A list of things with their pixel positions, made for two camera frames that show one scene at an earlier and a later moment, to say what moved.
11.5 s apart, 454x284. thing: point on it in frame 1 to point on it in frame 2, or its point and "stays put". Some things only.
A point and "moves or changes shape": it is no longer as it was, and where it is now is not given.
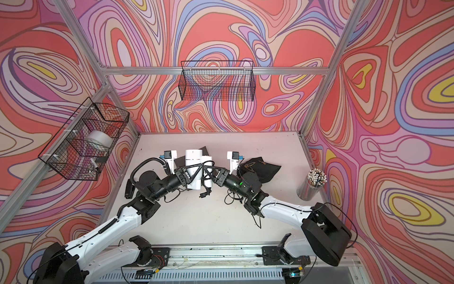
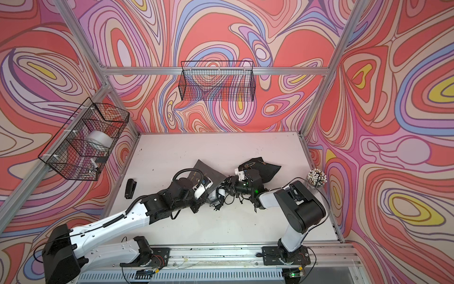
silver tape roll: [100, 138] stays put
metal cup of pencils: [310, 187] stays put
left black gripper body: [170, 184] to [190, 202]
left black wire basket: [81, 147] stays put
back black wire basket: [217, 80] stays put
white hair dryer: [198, 167] to [216, 195]
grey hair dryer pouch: [181, 162] moves or changes shape
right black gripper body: [232, 182] stays put
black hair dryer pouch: [265, 171] stays put
